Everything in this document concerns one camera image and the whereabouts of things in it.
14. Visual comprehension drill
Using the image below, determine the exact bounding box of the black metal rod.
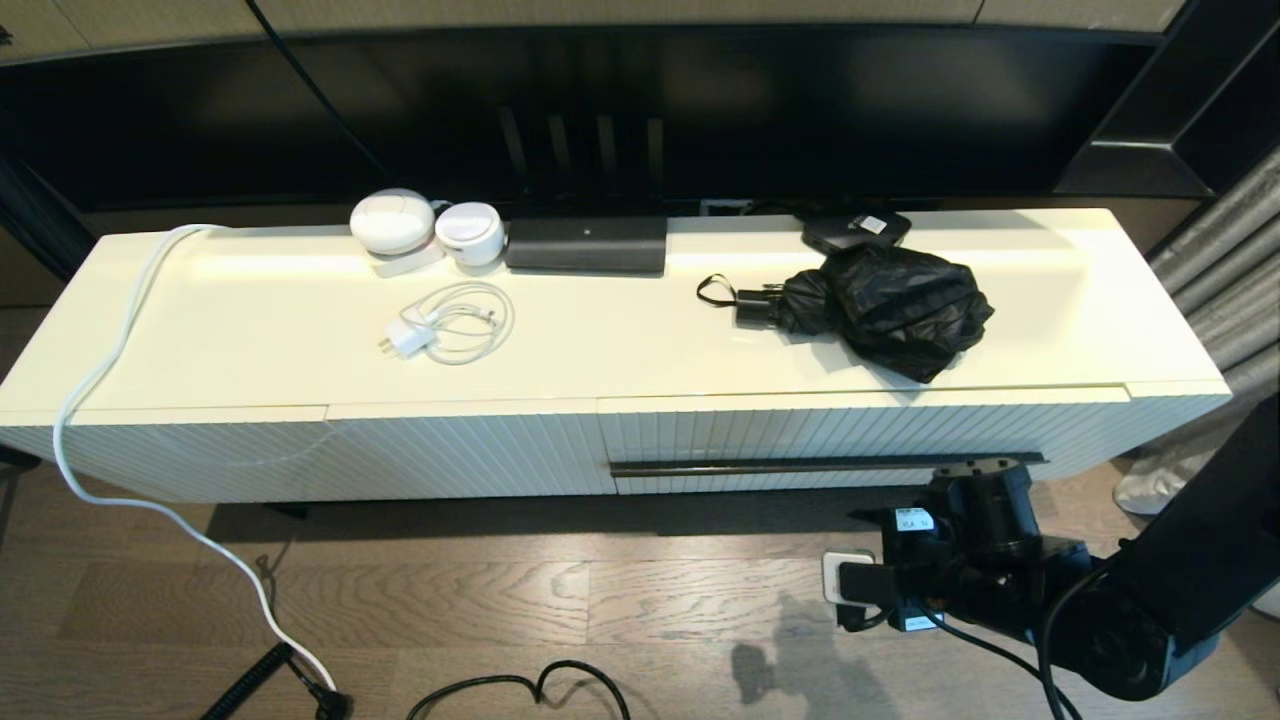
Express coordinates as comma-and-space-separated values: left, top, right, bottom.
608, 452, 1049, 479

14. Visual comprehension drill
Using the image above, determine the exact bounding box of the white ribbed drawer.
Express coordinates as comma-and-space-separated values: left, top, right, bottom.
598, 385, 1133, 496

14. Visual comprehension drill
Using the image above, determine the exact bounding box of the black umbrella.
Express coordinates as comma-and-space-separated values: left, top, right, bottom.
697, 245, 996, 384

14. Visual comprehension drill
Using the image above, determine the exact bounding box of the cream white TV cabinet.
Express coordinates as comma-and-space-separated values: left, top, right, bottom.
0, 207, 1233, 504

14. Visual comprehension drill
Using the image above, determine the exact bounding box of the black set-top box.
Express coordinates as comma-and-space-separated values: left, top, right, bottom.
800, 208, 913, 256

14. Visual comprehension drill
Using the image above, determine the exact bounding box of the grey curtain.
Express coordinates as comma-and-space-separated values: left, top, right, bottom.
1112, 145, 1280, 521

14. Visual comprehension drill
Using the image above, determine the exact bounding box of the black television screen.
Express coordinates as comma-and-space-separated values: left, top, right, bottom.
0, 22, 1191, 216

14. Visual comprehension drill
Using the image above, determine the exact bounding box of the white ribbed cabinet door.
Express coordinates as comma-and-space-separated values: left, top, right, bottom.
0, 405, 336, 504
326, 398, 618, 499

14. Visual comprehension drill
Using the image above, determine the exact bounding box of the black router with antennas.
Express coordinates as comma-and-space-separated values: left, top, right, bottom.
497, 105, 669, 278

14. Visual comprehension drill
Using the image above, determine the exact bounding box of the black shelf unit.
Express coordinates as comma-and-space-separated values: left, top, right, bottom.
1055, 0, 1280, 201

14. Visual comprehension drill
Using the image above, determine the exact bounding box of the small white round device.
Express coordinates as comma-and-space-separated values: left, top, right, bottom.
435, 202, 506, 267

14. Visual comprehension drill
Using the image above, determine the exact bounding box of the white flat device base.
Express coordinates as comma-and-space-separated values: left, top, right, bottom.
368, 245, 446, 279

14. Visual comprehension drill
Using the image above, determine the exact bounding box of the large white round device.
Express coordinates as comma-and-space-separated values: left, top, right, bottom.
350, 188, 437, 256

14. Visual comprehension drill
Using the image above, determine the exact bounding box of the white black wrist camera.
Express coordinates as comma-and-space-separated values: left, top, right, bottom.
822, 548, 903, 607

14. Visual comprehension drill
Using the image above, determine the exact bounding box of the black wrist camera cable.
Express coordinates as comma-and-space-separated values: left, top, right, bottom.
835, 598, 1086, 720

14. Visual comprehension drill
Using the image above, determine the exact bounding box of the thin black floor cable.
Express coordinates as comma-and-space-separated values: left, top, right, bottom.
405, 658, 633, 720

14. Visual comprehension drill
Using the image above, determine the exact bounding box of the white charger with cable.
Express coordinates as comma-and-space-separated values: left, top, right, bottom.
377, 280, 515, 366

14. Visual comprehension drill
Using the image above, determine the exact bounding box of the black coiled cable with plug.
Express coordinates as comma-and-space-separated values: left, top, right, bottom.
200, 640, 356, 720

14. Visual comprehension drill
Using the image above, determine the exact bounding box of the white power cable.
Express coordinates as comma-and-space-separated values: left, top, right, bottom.
52, 223, 341, 696

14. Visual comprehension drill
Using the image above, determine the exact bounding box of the black hanging cable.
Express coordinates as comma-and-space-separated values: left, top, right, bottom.
243, 0, 396, 186

